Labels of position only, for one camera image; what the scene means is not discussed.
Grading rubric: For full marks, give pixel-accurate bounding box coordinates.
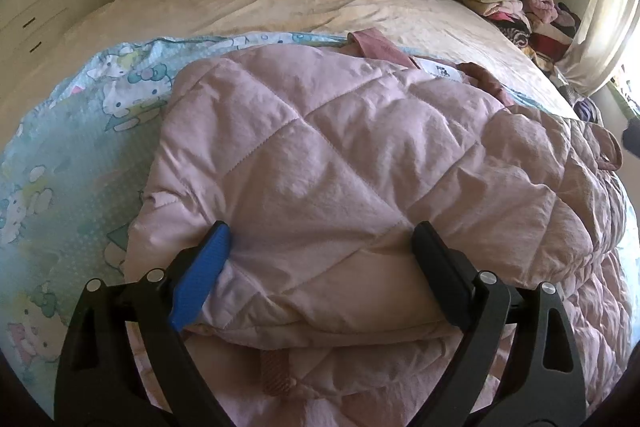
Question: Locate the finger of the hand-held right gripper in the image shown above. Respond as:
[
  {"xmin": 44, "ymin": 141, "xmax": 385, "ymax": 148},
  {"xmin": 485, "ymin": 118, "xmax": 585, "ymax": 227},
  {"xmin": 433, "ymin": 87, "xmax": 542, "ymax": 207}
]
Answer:
[{"xmin": 621, "ymin": 117, "xmax": 640, "ymax": 148}]

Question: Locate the cream curtain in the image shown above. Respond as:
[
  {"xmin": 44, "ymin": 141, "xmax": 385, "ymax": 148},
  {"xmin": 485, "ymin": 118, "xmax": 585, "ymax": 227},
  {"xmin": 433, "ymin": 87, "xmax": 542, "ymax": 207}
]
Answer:
[{"xmin": 555, "ymin": 0, "xmax": 640, "ymax": 95}]

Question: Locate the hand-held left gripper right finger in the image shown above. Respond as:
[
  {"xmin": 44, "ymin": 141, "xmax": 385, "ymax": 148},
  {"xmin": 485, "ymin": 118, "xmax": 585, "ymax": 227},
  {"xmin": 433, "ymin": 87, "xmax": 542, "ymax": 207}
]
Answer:
[{"xmin": 411, "ymin": 221, "xmax": 587, "ymax": 427}]

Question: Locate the blue cartoon print blanket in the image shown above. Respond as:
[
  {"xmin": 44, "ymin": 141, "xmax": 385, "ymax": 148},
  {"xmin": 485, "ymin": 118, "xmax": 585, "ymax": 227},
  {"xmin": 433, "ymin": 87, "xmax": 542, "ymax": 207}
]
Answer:
[{"xmin": 0, "ymin": 32, "xmax": 638, "ymax": 378}]

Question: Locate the pink quilted jacket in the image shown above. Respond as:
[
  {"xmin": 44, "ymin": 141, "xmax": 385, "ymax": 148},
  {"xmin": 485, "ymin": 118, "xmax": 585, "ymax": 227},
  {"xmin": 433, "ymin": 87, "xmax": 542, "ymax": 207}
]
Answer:
[{"xmin": 122, "ymin": 27, "xmax": 632, "ymax": 427}]

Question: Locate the green sill cover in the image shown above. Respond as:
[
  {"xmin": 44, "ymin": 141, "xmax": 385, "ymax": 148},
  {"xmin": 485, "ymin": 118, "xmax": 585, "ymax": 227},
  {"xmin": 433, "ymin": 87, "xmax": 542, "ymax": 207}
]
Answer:
[{"xmin": 612, "ymin": 79, "xmax": 640, "ymax": 118}]

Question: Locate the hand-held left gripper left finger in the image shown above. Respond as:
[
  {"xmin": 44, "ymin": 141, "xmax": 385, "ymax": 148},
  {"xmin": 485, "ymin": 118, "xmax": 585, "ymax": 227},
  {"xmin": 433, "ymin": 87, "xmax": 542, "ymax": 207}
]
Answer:
[{"xmin": 54, "ymin": 221, "xmax": 232, "ymax": 427}]

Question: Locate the bed with beige sheet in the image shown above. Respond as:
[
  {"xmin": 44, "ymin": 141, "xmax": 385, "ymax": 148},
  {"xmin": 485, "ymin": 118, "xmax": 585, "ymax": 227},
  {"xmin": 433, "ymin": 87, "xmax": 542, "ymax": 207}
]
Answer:
[{"xmin": 0, "ymin": 0, "xmax": 582, "ymax": 120}]

